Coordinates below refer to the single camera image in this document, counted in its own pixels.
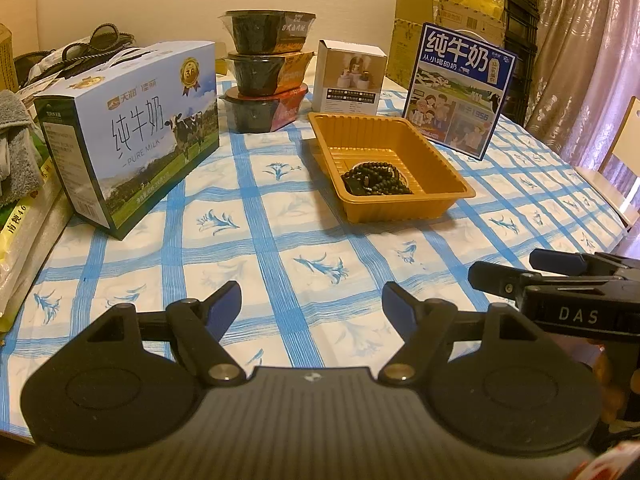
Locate blue checked tablecloth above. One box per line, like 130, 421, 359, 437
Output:
0, 72, 640, 436

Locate brown cardboard box with flap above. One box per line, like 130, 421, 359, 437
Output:
386, 0, 436, 90

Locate orange label instant meal bowl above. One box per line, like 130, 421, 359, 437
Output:
225, 50, 313, 97

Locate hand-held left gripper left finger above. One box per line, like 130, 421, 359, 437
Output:
87, 281, 246, 387

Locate black folding rack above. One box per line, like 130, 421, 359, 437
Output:
492, 0, 541, 126

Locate bag with rope handles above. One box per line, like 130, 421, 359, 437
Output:
14, 22, 136, 96

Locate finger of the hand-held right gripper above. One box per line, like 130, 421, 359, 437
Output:
468, 261, 532, 297
529, 248, 640, 275

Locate grey cloth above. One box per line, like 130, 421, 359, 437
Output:
0, 90, 46, 206

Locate person's right hand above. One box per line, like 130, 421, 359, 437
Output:
592, 340, 632, 427

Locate pink patterned curtain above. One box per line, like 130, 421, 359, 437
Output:
522, 0, 640, 161

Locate black instant meal bowl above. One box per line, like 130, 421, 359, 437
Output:
218, 9, 317, 56

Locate dark blue milk box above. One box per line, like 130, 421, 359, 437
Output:
403, 22, 517, 162

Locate red label instant meal bowl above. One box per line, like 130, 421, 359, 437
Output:
222, 85, 309, 134

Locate yellow white rice bag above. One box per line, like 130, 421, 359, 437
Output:
0, 160, 66, 331

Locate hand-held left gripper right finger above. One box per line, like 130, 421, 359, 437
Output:
377, 282, 547, 385

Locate pile of dark beaded jewelry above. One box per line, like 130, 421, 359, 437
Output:
341, 161, 415, 197

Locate printed cardboard box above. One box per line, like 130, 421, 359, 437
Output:
432, 0, 506, 51

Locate light blue milk carton box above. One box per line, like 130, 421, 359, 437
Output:
34, 41, 220, 241

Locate white red printed garment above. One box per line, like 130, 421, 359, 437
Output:
595, 440, 640, 480

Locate small white product box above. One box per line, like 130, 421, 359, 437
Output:
312, 39, 388, 117

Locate yellow plastic tray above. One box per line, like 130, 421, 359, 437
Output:
307, 111, 477, 224

